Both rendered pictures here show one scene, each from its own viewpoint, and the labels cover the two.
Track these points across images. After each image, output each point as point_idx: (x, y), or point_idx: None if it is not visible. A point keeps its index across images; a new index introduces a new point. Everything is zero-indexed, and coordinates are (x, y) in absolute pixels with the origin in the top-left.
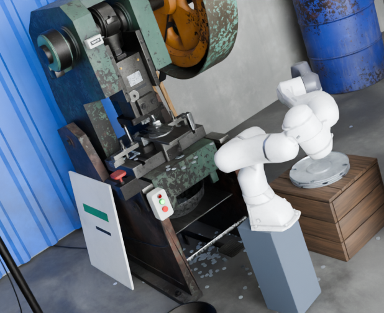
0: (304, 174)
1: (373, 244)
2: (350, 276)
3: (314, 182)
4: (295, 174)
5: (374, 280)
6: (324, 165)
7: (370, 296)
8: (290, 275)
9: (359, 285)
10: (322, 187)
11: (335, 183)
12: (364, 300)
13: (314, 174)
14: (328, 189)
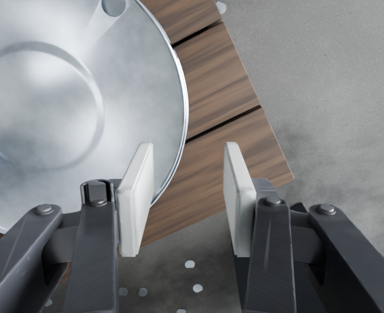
0: (51, 187)
1: (235, 31)
2: (299, 133)
3: (163, 185)
4: (22, 214)
5: (350, 99)
6: (51, 87)
7: None
8: None
9: (342, 133)
10: (184, 155)
11: (200, 102)
12: None
13: (94, 156)
14: (222, 148)
